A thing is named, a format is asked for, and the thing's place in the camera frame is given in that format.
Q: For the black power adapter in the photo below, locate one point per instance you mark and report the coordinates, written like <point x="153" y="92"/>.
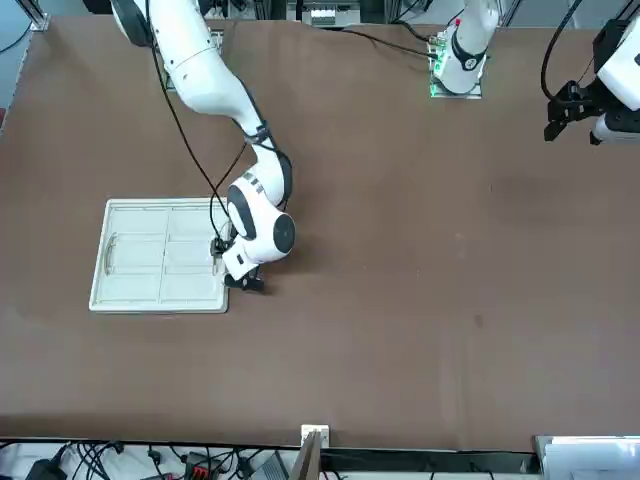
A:
<point x="45" y="470"/>

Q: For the aluminium frame post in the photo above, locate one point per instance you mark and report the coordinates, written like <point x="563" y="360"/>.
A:
<point x="307" y="460"/>

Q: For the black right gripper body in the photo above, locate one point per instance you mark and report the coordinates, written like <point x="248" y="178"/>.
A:
<point x="245" y="284"/>

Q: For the white folding storage box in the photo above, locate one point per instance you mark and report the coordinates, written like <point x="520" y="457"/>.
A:
<point x="140" y="260"/>

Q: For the red and black plug block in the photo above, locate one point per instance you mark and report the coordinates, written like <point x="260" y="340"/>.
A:
<point x="200" y="467"/>

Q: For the white power strip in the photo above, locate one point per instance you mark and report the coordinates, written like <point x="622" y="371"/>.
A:
<point x="322" y="17"/>

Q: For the white table edge bracket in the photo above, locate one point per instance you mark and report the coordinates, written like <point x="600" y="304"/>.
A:
<point x="322" y="435"/>

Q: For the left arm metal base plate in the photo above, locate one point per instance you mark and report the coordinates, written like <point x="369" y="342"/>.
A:
<point x="457" y="94"/>

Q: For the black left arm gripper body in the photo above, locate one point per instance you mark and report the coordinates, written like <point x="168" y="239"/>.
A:
<point x="582" y="100"/>

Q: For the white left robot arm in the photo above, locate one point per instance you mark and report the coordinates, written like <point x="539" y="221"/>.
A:
<point x="470" y="45"/>

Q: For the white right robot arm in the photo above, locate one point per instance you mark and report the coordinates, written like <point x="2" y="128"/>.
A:
<point x="210" y="75"/>

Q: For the aluminium corner frame profile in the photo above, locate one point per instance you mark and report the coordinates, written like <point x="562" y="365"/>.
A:
<point x="36" y="15"/>

